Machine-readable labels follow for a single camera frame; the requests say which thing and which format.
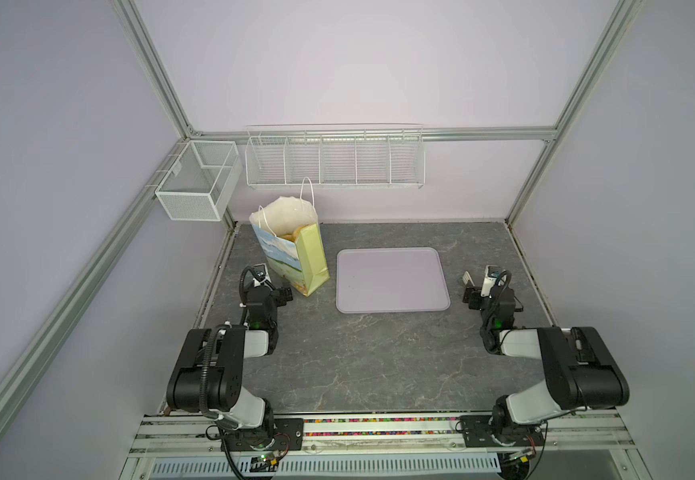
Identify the green paper gift bag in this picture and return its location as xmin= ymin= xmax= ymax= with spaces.
xmin=249 ymin=177 xmax=330 ymax=297

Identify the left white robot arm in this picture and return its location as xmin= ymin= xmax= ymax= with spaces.
xmin=165 ymin=264 xmax=293 ymax=449

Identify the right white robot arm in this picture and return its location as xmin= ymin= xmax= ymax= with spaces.
xmin=463 ymin=265 xmax=631 ymax=446

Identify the yellow fake bread in bag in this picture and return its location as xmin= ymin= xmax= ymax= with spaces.
xmin=280 ymin=227 xmax=302 ymax=243

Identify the lavender plastic tray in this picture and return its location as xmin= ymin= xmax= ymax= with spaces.
xmin=335 ymin=247 xmax=451 ymax=314

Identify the small white mesh basket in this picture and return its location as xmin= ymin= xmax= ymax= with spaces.
xmin=155 ymin=140 xmax=242 ymax=222

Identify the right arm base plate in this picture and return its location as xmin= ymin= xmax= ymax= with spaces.
xmin=455 ymin=413 xmax=545 ymax=448

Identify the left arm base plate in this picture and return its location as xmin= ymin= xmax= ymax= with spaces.
xmin=221 ymin=417 xmax=304 ymax=452

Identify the long white wire rack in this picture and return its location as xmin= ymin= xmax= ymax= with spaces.
xmin=245 ymin=123 xmax=427 ymax=188

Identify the white vented cable duct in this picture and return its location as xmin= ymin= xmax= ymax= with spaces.
xmin=149 ymin=452 xmax=501 ymax=479

